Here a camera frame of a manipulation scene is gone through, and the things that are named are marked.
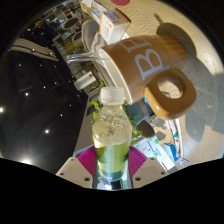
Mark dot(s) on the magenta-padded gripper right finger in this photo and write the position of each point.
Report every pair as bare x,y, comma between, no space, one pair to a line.
146,166

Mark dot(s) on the clear green-labelled drink bottle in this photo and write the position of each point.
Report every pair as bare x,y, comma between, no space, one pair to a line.
111,146

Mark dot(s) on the white round pillar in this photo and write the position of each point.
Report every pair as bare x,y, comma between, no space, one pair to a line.
84,81

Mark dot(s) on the small upright blue white box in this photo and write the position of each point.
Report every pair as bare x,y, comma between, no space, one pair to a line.
91,10

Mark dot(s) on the flat round red coaster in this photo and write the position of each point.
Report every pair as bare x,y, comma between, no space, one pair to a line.
120,2

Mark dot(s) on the group of ceiling lights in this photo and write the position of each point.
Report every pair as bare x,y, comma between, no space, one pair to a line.
26,93

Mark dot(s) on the white orange small box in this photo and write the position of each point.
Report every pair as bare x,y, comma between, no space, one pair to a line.
113,25

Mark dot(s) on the group of wooden chairs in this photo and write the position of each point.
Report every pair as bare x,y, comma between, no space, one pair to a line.
66,25

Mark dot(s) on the tan ceramic mug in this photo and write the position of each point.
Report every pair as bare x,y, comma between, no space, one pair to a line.
140,66

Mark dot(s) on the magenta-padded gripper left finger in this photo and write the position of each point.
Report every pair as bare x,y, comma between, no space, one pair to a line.
78,166

